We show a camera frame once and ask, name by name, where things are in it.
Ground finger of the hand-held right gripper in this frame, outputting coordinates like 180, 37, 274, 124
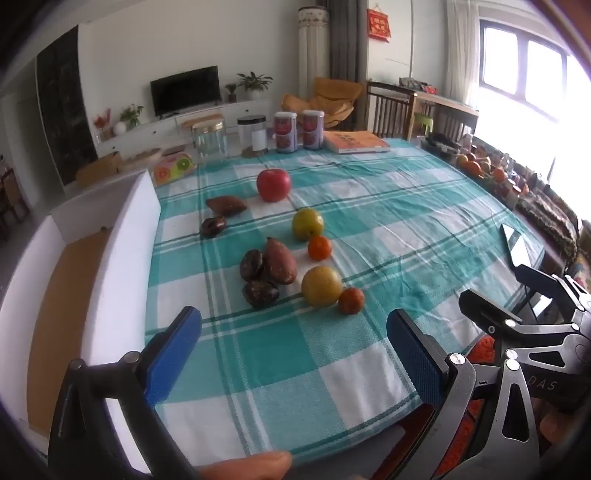
515, 265, 591, 324
459, 290, 580, 356

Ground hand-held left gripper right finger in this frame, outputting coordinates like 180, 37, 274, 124
385, 308, 541, 480

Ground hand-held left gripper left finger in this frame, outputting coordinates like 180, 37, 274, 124
48, 305, 204, 480

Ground yellow round pear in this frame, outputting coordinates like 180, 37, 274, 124
292, 208, 325, 241
301, 265, 344, 308

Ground person's right hand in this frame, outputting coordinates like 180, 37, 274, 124
538, 407, 583, 462

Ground person's left hand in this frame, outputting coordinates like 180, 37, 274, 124
196, 451, 293, 480

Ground orange patterned cloth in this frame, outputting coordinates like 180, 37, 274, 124
397, 335, 497, 480

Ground black phone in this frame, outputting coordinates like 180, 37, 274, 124
501, 224, 532, 268

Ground dark patterned cushion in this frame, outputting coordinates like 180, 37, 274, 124
515, 189, 580, 259

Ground small orange tangerine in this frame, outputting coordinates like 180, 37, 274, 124
308, 235, 332, 260
338, 287, 365, 315

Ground teal checked tablecloth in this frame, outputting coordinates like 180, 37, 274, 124
144, 138, 546, 467

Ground dark brown passion fruit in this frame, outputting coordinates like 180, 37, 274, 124
242, 280, 280, 308
239, 249, 265, 281
199, 216, 228, 239

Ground white foam box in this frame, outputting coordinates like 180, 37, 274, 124
0, 171, 162, 474

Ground pile of oranges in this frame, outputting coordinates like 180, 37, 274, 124
455, 152, 509, 183

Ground large reddish sweet potato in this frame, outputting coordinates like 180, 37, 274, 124
263, 237, 298, 285

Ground small brown sweet potato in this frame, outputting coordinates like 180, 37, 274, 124
205, 196, 247, 217

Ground green plastic stool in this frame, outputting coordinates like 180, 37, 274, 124
412, 113, 435, 139

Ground red apple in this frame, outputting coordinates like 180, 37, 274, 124
257, 169, 292, 203

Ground wooden side table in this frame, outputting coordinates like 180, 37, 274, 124
409, 90, 481, 144

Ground orange book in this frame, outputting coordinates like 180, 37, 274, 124
323, 130, 392, 155

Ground glass jar with gold lid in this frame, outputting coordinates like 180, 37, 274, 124
191, 117, 228, 162

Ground window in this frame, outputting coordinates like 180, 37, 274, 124
478, 18, 573, 112

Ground dark wooden chair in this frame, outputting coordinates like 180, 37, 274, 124
366, 80, 416, 139

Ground white television cabinet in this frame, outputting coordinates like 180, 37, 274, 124
95, 97, 273, 160

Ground brown wooden chair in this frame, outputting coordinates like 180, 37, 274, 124
0, 157, 31, 241

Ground green plant in white vase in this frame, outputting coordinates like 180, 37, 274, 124
115, 104, 144, 136

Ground red flowers in vase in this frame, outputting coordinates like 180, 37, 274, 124
93, 109, 114, 141

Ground red printed tin can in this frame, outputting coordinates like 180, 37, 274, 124
274, 112, 298, 153
301, 110, 326, 150

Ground white curtain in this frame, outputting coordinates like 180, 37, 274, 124
445, 0, 483, 107

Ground orange lounge chair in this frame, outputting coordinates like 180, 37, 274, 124
281, 78, 365, 132

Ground black television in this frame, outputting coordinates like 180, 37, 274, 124
150, 65, 221, 117

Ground large green potted plant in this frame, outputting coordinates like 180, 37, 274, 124
237, 71, 273, 101

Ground grey curtain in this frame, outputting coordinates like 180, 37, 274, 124
329, 0, 370, 84

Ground tall white air conditioner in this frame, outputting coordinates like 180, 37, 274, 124
297, 7, 332, 114

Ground red wall hanging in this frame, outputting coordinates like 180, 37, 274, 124
367, 7, 393, 43

